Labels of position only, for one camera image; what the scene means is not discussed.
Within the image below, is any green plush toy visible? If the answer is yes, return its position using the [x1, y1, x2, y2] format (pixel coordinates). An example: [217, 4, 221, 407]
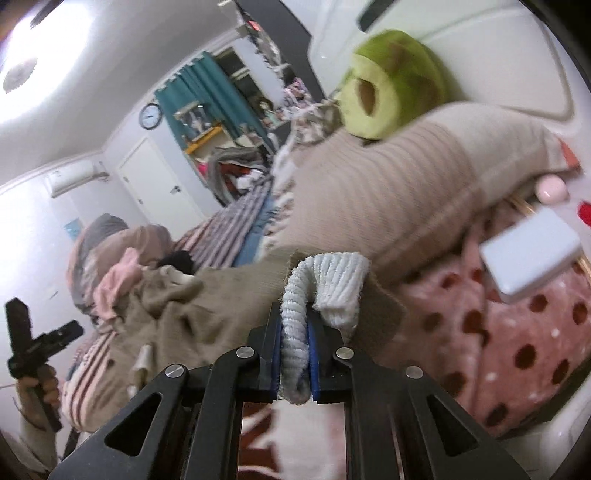
[333, 28, 448, 140]

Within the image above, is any person's left hand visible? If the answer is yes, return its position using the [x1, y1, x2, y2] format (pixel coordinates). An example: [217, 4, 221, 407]
[16, 364, 62, 409]

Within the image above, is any person's left forearm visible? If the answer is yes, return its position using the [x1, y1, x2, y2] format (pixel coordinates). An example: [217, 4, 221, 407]
[0, 392, 63, 480]

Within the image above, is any striped bed sheet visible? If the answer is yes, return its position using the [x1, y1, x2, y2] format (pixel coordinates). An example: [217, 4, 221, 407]
[173, 178, 287, 268]

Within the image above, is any pink striped blanket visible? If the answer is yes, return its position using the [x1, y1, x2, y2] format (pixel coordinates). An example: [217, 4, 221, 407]
[60, 330, 139, 432]

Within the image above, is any round wall clock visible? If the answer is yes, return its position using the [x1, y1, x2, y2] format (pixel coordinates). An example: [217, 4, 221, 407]
[139, 103, 163, 129]

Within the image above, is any pink and grey clothes pile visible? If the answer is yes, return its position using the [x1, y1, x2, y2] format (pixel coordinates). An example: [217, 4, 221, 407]
[67, 213, 175, 315]

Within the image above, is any khaki cloth garment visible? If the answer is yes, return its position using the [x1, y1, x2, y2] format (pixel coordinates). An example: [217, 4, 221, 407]
[108, 251, 408, 386]

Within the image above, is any white door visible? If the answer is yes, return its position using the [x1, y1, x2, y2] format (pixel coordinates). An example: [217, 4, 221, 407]
[116, 137, 207, 227]

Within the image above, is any pink cloth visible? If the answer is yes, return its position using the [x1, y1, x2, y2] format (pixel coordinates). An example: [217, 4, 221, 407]
[90, 247, 146, 324]

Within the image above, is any round ceiling light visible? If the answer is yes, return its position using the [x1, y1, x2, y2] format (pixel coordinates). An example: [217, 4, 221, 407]
[2, 55, 40, 95]

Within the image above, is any white bed headboard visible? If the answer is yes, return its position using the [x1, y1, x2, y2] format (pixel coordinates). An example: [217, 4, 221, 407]
[307, 0, 591, 153]

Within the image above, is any beige striped pillow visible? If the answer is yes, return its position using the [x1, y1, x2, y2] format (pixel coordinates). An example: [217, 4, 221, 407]
[265, 102, 580, 287]

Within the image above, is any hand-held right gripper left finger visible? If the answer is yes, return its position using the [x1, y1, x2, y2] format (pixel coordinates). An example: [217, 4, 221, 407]
[48, 302, 283, 480]

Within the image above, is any yellow shelf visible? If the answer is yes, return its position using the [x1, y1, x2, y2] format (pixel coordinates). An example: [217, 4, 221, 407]
[184, 126, 226, 155]

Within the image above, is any pink round object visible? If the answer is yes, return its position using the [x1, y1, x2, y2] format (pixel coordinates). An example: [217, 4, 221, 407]
[536, 175, 568, 204]

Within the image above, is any white ribbed sock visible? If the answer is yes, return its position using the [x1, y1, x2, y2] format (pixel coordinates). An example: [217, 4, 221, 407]
[279, 251, 372, 407]

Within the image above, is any pink polka dot blanket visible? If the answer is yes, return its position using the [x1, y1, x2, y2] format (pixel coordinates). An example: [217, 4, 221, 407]
[392, 198, 591, 439]

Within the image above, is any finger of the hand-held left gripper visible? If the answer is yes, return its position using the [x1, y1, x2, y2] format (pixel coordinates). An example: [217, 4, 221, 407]
[41, 321, 86, 355]

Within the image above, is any black fluffy item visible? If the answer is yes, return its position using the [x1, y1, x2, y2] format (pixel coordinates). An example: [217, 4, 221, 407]
[157, 250, 197, 274]

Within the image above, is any white drawstring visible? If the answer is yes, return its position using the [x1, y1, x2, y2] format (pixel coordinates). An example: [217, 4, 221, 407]
[133, 344, 154, 387]

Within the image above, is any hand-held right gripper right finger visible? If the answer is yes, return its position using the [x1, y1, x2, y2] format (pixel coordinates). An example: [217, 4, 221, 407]
[307, 314, 530, 480]

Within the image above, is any white rectangular box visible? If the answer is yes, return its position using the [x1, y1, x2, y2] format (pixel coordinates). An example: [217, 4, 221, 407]
[479, 209, 583, 304]

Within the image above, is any white air conditioner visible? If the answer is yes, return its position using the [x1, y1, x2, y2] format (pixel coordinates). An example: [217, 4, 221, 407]
[46, 159, 110, 199]

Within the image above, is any teal curtain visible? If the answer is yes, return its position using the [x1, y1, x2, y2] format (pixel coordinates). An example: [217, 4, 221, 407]
[154, 51, 273, 153]

